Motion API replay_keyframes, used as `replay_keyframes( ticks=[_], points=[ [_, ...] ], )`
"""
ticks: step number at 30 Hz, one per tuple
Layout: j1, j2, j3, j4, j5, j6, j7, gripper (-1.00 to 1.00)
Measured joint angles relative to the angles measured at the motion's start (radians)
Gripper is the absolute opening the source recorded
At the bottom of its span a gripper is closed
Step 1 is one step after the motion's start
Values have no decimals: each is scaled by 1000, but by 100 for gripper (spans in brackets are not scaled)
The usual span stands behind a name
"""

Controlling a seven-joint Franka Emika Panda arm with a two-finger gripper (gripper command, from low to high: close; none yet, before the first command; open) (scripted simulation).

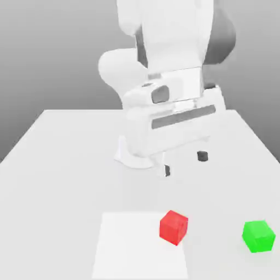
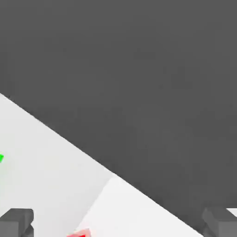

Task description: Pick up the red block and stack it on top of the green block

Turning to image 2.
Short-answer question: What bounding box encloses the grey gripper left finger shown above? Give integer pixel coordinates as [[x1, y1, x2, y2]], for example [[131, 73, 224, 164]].
[[0, 208, 35, 237]]

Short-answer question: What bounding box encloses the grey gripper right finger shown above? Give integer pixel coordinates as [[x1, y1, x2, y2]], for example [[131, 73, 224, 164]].
[[201, 207, 237, 237]]

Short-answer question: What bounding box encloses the small red cube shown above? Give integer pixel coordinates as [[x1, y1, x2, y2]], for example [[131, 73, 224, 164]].
[[66, 229, 92, 237]]

